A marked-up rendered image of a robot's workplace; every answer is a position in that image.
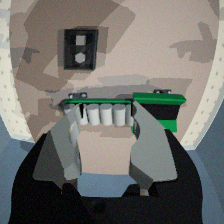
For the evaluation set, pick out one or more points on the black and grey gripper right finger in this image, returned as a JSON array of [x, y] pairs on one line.
[[161, 166]]

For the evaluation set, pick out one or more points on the dark grey open tray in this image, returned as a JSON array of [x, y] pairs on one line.
[[71, 49]]

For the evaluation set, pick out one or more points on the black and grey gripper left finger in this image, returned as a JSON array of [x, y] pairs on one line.
[[52, 161]]

